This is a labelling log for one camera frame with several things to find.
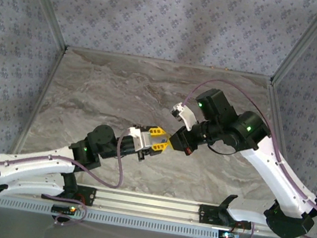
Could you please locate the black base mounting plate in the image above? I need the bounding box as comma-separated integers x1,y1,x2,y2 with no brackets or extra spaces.
72,184,98,208
197,203,221,225

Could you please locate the small black circuit board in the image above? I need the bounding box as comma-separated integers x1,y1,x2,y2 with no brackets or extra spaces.
51,203,78,216
217,230,240,238

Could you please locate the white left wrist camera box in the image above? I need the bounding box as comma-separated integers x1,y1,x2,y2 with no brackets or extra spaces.
125,125,154,152

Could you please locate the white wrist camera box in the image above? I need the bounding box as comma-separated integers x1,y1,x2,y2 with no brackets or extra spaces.
168,101,201,133
125,125,154,152

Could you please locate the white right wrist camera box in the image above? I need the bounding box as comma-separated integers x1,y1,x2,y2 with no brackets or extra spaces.
168,101,201,133

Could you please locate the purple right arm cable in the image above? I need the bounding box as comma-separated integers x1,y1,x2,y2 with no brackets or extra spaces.
165,74,317,238

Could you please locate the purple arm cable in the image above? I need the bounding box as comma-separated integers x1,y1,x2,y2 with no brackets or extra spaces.
0,110,132,206
165,74,317,238

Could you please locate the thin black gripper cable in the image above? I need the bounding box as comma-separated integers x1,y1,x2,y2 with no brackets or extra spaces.
205,141,238,157

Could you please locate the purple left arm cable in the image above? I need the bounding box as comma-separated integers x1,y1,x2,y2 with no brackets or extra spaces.
0,110,132,206

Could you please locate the aluminium table side rail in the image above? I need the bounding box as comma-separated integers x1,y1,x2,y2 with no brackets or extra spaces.
244,78,317,238
0,36,68,238

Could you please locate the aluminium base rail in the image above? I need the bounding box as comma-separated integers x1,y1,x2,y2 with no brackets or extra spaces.
74,184,220,228

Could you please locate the grey slotted cable duct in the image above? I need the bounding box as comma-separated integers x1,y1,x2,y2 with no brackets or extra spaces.
0,194,222,238

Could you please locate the aluminium frame corner post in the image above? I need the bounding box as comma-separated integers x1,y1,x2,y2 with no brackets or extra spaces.
9,0,76,52
269,0,317,90

